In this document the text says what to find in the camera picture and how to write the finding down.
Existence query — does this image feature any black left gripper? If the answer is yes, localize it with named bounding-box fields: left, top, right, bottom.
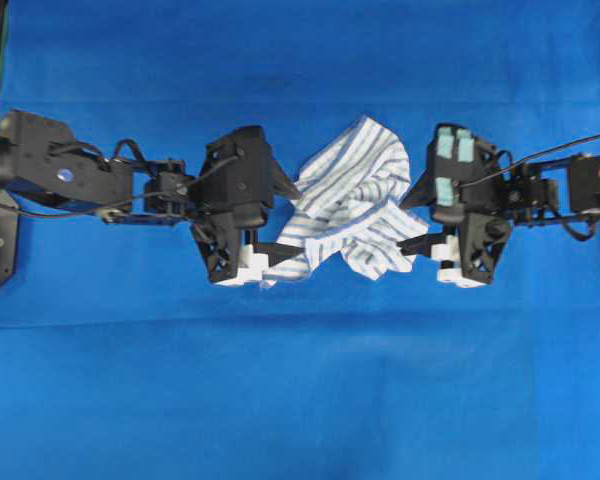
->
left=190, top=125, right=305, bottom=284

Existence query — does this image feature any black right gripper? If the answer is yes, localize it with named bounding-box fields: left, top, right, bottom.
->
left=397, top=124, right=511, bottom=288

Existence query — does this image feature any white blue-striped towel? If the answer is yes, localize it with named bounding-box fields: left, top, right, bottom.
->
left=261, top=115, right=429, bottom=288

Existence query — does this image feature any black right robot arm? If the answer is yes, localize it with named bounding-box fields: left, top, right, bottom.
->
left=397, top=123, right=600, bottom=288

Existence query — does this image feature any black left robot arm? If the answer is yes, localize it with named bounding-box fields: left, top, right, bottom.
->
left=0, top=110, right=304, bottom=286

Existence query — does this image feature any blue table cloth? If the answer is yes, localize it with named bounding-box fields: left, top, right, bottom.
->
left=0, top=1, right=600, bottom=479

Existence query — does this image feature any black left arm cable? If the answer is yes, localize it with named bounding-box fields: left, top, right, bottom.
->
left=17, top=138, right=241, bottom=219

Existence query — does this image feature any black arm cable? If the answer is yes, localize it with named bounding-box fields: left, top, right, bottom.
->
left=17, top=138, right=241, bottom=219
left=459, top=128, right=600, bottom=189

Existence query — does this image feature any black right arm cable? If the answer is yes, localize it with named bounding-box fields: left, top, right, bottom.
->
left=459, top=128, right=600, bottom=189

